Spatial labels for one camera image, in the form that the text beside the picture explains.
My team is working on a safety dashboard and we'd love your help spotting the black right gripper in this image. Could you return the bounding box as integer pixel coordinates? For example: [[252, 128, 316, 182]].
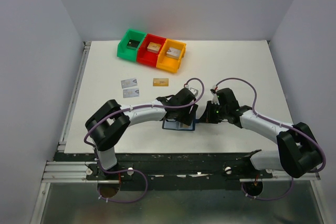
[[199, 100, 228, 124]]

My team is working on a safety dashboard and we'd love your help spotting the blue leather card holder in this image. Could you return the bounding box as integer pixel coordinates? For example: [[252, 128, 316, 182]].
[[162, 117, 201, 132]]

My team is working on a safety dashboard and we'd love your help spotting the gold credit card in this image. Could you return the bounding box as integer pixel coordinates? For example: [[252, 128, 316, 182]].
[[178, 123, 193, 131], [153, 78, 169, 87]]

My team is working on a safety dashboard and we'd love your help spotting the silver credit card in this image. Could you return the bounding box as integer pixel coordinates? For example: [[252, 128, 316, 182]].
[[123, 88, 140, 99], [121, 78, 138, 89]]

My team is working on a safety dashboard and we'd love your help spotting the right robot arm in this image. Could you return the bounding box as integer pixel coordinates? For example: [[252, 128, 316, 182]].
[[198, 88, 323, 178]]

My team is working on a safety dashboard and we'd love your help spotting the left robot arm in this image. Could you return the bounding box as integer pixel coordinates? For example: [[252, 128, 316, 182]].
[[85, 87, 198, 179]]

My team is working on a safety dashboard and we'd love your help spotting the yellow plastic bin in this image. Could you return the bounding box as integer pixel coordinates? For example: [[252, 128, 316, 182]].
[[156, 38, 186, 73]]

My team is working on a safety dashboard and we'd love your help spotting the grey block in yellow bin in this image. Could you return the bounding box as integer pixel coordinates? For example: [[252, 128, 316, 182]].
[[166, 47, 181, 59]]

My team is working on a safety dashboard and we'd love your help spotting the red plastic bin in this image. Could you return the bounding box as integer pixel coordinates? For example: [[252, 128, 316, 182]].
[[136, 34, 166, 68]]

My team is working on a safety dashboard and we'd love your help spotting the wooden block in red bin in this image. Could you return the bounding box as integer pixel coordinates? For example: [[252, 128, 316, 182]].
[[147, 42, 161, 54]]

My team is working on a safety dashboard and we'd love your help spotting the green plastic bin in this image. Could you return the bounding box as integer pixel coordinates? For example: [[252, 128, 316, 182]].
[[117, 29, 147, 62]]

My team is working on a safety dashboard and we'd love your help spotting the black block in green bin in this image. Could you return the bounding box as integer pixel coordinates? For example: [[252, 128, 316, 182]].
[[127, 39, 140, 50]]

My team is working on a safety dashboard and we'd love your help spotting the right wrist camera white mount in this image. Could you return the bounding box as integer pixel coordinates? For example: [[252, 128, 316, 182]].
[[211, 85, 220, 105]]

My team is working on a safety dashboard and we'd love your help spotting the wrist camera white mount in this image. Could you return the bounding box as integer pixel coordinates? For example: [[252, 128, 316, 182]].
[[184, 84, 198, 98], [211, 85, 220, 105]]

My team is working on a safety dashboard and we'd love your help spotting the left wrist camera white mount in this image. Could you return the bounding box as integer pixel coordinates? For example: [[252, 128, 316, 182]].
[[184, 84, 198, 98]]

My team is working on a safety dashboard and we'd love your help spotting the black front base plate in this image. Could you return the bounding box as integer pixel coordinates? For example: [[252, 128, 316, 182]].
[[52, 152, 274, 194]]

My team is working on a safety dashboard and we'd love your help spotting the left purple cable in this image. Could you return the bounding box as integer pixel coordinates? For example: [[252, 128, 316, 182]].
[[83, 78, 206, 154]]

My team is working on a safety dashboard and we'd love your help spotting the aluminium table edge rail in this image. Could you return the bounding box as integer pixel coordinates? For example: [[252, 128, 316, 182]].
[[56, 41, 92, 152]]

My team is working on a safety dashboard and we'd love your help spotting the aluminium front extrusion rail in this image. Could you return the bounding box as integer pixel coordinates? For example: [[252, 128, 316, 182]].
[[41, 162, 321, 184]]

